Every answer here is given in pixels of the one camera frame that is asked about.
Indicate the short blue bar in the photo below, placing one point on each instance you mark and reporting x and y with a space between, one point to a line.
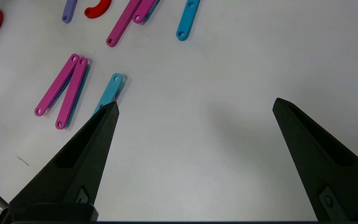
187 20

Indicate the short pink bar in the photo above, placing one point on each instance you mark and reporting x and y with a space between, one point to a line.
143 11

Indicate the small red arc piece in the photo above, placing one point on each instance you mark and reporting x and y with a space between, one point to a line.
96 11

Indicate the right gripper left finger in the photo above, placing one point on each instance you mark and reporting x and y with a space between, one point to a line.
82 161

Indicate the long blue bar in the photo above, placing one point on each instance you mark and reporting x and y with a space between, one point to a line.
110 90

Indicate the short purple bar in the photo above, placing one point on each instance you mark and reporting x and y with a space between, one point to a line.
69 11

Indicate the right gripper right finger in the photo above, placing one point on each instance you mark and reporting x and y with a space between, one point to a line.
337 174

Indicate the long pink bar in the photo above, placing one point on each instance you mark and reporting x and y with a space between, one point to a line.
56 87
71 93
123 23

